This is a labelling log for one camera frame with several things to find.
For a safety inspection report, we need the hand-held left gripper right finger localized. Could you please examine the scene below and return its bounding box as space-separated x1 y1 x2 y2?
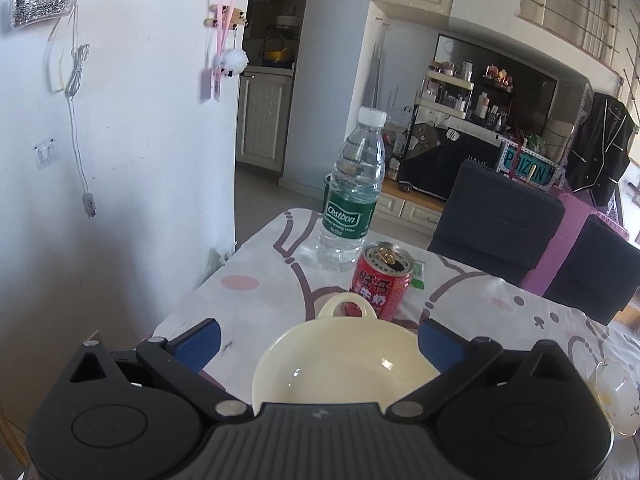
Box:
385 319 576 422

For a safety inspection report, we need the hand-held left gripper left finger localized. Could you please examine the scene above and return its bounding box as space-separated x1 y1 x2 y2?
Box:
65 319 256 421

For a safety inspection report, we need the cream bowl with handles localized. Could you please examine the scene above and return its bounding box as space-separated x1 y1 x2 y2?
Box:
251 292 442 416

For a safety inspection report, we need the red drink can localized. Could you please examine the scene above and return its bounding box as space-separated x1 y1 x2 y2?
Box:
348 241 415 322

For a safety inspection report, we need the printed bear tablecloth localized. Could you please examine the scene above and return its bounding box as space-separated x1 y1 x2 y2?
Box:
150 208 640 441

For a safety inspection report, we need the dark fabric chair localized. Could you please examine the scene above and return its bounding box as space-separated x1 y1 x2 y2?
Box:
542 214 640 326
427 159 566 286

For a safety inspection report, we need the low wooden bench cabinet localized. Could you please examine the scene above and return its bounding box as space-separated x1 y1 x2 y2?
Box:
372 180 446 233

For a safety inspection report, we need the clear water bottle green label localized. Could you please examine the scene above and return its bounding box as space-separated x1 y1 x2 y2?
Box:
317 106 387 273

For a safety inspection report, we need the pink cushion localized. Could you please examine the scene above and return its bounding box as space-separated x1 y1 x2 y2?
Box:
520 192 631 293

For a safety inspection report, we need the black lettered cabinet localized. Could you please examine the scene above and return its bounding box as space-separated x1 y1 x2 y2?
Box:
400 122 506 201

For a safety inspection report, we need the patterned glass bowl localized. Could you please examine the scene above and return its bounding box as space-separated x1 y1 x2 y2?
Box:
592 360 640 438

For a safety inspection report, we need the teal plate sign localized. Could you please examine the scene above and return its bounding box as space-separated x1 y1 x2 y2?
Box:
502 146 553 181

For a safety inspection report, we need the cream kitchen base cabinet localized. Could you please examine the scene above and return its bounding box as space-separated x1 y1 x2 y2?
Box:
235 72 296 176

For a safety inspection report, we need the black bottle rack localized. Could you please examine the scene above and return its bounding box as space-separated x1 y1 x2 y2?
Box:
470 62 516 131

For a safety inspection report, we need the white shelf rack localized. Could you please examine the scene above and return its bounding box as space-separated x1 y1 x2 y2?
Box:
417 62 473 121

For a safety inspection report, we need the black jacket white trim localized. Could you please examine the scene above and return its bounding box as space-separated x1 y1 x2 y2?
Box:
565 92 636 206

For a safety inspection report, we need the white pompom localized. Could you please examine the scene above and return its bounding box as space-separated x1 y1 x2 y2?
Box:
212 46 249 77

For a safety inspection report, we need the yellow kettle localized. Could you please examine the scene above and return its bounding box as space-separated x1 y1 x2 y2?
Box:
262 35 293 66

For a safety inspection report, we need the pink ribbon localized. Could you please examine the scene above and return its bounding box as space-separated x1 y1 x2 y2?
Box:
200 0 241 103

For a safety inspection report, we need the wooden hook rack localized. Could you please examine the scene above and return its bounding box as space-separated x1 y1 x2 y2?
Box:
202 4 248 28

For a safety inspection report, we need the stair railing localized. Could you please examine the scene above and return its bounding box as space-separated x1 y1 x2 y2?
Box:
520 0 640 86

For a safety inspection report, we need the clear adhesive wall hook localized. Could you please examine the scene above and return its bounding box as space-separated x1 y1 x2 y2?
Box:
34 136 61 168

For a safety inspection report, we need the white charging cable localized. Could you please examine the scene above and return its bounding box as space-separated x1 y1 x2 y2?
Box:
65 45 98 221

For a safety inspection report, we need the clear wall pouch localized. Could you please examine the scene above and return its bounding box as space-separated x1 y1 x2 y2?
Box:
10 0 80 28

